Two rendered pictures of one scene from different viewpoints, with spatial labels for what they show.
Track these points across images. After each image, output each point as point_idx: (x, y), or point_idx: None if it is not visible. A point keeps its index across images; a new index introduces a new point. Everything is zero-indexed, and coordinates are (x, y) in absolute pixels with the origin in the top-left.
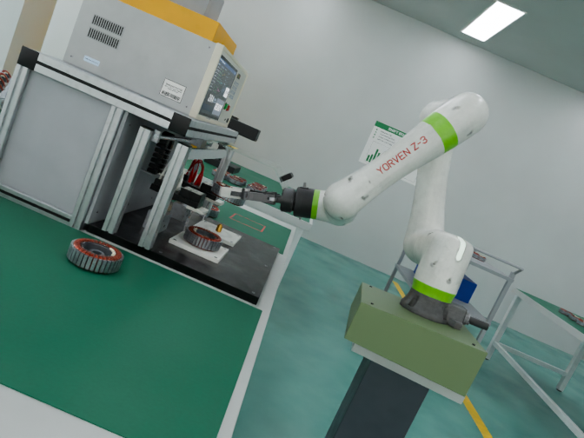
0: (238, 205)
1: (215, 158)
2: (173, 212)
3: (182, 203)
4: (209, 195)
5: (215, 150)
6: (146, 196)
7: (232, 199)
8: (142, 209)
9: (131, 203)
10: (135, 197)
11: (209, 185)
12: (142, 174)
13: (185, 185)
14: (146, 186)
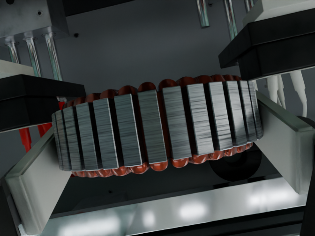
0: (193, 81)
1: (80, 213)
2: (59, 3)
3: (53, 34)
4: (38, 86)
5: (147, 230)
6: (114, 33)
7: (255, 101)
8: (121, 0)
9: (189, 7)
10: (185, 22)
11: (50, 121)
12: (207, 73)
13: (75, 89)
14: (146, 54)
